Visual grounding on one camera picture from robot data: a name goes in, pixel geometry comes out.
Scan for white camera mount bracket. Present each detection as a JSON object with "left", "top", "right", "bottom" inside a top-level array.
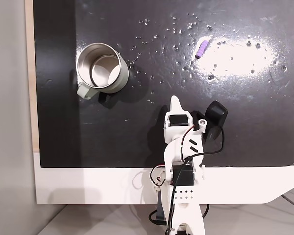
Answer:
[{"left": 192, "top": 118, "right": 209, "bottom": 136}]

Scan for purple ribbed pen grip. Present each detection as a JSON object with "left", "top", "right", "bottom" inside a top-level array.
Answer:
[{"left": 195, "top": 39, "right": 209, "bottom": 59}]

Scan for steel mug with pale handle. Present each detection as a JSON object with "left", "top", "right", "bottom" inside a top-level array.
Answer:
[{"left": 75, "top": 43, "right": 130, "bottom": 100}]

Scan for wooden board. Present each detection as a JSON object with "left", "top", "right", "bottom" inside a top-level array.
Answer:
[{"left": 24, "top": 0, "right": 41, "bottom": 153}]

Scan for red and black motor wires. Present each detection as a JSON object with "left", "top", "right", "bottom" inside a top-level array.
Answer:
[{"left": 150, "top": 124, "right": 197, "bottom": 189}]

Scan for black table mat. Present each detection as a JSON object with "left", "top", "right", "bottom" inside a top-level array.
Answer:
[{"left": 33, "top": 0, "right": 294, "bottom": 169}]

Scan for white base board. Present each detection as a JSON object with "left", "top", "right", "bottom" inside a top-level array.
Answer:
[{"left": 33, "top": 151, "right": 294, "bottom": 205}]

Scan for black oval camera box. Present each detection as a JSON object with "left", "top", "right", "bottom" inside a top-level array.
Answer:
[{"left": 192, "top": 99, "right": 229, "bottom": 148}]

